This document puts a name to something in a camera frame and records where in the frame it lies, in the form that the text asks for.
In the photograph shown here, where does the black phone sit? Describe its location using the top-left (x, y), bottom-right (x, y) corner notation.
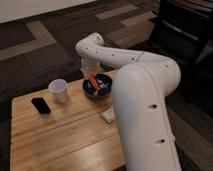
top-left (31, 97), bottom-right (51, 114)

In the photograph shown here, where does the white sponge block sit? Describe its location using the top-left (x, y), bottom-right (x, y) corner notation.
top-left (101, 107), bottom-right (115, 123)

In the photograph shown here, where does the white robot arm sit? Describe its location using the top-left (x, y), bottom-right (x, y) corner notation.
top-left (75, 33), bottom-right (182, 171)

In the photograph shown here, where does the white paper cup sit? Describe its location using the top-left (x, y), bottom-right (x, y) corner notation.
top-left (48, 79), bottom-right (69, 103)

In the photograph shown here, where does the orange pepper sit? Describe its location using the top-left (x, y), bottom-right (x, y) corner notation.
top-left (88, 75), bottom-right (100, 90)

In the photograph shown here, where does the black cabinet furniture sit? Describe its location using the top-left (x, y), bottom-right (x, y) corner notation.
top-left (149, 0), bottom-right (213, 65)

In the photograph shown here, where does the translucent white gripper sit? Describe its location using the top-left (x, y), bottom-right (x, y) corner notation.
top-left (80, 58), bottom-right (100, 78)

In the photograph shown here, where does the dark blue ceramic bowl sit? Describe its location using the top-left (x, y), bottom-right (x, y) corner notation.
top-left (82, 74), bottom-right (112, 99)

